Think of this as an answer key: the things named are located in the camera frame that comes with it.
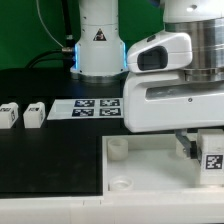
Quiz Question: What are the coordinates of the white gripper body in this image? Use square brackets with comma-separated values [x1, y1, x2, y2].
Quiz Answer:
[123, 71, 224, 132]

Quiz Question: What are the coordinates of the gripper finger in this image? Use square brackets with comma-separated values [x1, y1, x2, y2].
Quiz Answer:
[175, 129, 191, 158]

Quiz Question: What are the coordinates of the white square tabletop part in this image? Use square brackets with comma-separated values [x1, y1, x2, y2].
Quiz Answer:
[102, 134, 223, 194]

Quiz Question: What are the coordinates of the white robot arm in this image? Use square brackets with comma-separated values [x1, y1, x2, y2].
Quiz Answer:
[71, 0, 224, 158]

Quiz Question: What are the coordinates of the clear sheet with tags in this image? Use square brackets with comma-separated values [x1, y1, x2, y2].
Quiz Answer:
[47, 98, 123, 120]

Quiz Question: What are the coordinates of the white L-shaped obstacle fence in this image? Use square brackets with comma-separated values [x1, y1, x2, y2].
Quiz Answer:
[0, 189, 224, 224]

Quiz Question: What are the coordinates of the black cable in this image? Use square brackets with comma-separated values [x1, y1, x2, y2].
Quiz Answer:
[24, 0, 78, 69]

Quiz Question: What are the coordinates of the white cable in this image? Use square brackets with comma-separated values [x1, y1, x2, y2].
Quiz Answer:
[35, 0, 64, 48]

